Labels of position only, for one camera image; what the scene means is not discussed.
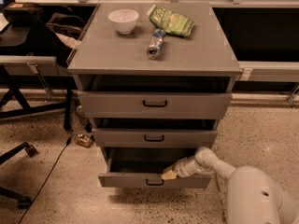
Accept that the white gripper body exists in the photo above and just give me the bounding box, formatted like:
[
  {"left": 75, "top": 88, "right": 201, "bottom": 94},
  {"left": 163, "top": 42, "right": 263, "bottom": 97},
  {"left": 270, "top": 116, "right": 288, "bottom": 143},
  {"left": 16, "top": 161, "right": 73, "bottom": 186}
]
[{"left": 172, "top": 156, "right": 201, "bottom": 178}]

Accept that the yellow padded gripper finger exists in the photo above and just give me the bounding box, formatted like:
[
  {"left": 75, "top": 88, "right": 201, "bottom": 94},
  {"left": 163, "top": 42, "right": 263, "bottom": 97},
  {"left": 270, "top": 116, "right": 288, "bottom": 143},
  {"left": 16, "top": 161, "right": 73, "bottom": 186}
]
[{"left": 161, "top": 167, "right": 178, "bottom": 180}]

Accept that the grey bottom drawer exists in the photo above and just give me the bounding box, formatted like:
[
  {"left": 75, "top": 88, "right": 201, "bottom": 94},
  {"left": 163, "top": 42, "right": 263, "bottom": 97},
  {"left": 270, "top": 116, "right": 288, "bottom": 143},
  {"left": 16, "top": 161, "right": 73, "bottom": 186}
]
[{"left": 99, "top": 147, "right": 211, "bottom": 189}]

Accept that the grey drawer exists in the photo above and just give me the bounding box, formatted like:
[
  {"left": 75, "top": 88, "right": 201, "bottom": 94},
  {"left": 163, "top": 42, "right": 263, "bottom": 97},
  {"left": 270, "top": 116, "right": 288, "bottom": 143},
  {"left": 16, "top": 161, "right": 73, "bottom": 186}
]
[
  {"left": 78, "top": 91, "right": 232, "bottom": 119},
  {"left": 93, "top": 129, "right": 217, "bottom": 148},
  {"left": 99, "top": 147, "right": 211, "bottom": 189}
]

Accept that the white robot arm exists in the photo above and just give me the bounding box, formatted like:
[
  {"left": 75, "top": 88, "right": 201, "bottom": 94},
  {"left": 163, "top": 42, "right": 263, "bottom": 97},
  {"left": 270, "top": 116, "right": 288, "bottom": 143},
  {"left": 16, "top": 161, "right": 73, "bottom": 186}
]
[{"left": 161, "top": 147, "right": 297, "bottom": 224}]

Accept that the grey drawer cabinet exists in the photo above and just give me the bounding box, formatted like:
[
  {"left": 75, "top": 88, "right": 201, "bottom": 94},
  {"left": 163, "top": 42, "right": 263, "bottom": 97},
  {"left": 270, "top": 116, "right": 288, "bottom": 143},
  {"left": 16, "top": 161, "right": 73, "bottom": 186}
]
[{"left": 67, "top": 1, "right": 243, "bottom": 161}]

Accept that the grey middle drawer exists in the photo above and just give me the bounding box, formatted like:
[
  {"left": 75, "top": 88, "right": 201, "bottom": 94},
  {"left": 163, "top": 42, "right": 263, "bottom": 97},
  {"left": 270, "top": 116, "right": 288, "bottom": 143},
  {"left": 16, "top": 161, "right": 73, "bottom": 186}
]
[{"left": 93, "top": 129, "right": 217, "bottom": 148}]

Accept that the grey top drawer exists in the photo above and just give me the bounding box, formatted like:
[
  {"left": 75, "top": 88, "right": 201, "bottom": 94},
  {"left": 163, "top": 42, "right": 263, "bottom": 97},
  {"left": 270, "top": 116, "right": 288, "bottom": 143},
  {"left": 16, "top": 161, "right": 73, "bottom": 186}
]
[{"left": 78, "top": 91, "right": 232, "bottom": 119}]

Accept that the silver blue drink can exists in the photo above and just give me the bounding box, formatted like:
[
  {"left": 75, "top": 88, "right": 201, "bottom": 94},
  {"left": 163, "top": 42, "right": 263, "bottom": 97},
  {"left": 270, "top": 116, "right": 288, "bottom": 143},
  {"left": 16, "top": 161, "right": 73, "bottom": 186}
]
[{"left": 147, "top": 29, "right": 165, "bottom": 59}]

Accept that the black office chair base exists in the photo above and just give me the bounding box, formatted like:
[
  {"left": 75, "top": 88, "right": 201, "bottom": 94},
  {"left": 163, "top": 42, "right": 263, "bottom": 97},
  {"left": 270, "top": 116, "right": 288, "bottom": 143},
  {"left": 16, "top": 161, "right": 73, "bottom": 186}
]
[{"left": 0, "top": 141, "right": 39, "bottom": 210}]

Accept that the green chip bag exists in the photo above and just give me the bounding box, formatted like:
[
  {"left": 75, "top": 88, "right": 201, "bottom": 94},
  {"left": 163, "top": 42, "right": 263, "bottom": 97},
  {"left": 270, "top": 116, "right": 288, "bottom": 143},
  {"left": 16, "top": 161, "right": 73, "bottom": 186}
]
[{"left": 147, "top": 5, "right": 194, "bottom": 37}]

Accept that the white bowl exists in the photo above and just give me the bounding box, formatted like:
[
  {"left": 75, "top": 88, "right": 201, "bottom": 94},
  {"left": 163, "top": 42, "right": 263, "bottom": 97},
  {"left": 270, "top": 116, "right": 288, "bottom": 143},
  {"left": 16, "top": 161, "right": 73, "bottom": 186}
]
[{"left": 108, "top": 9, "right": 139, "bottom": 35}]

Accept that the black desk frame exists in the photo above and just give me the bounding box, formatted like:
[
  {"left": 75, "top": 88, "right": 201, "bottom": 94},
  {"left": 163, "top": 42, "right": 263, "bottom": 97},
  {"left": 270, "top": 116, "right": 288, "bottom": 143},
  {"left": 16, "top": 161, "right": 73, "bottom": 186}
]
[{"left": 0, "top": 23, "right": 75, "bottom": 132}]

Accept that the dark bag with straps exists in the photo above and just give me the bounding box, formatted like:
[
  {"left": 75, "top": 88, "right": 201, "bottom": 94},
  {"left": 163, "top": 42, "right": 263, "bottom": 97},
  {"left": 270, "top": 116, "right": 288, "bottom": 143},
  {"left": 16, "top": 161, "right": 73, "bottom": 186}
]
[{"left": 46, "top": 12, "right": 86, "bottom": 67}]

